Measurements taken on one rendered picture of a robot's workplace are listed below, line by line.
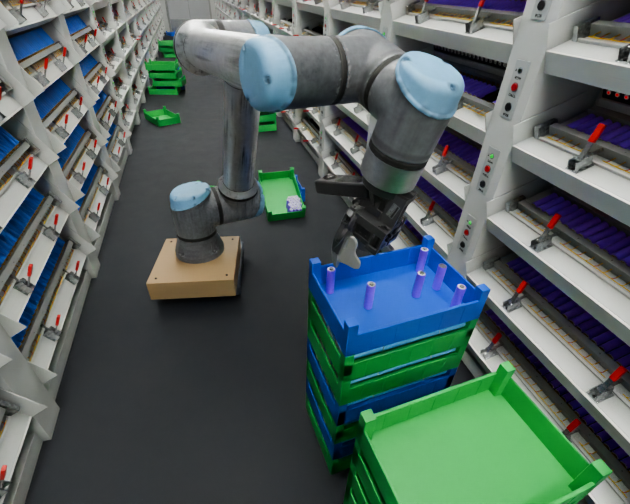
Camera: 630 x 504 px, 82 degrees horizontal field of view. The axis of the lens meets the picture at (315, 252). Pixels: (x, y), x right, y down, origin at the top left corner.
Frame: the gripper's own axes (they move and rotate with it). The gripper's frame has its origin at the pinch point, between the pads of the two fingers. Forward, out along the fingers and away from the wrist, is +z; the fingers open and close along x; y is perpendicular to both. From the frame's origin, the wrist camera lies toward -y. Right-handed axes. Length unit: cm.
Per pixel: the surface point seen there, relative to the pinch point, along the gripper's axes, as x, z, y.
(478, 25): 64, -32, -15
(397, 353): -1.7, 10.1, 19.6
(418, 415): -8.0, 11.7, 29.0
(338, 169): 116, 65, -70
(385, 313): 2.4, 7.8, 13.0
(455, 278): 18.4, 2.6, 19.2
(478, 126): 55, -14, 0
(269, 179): 85, 75, -93
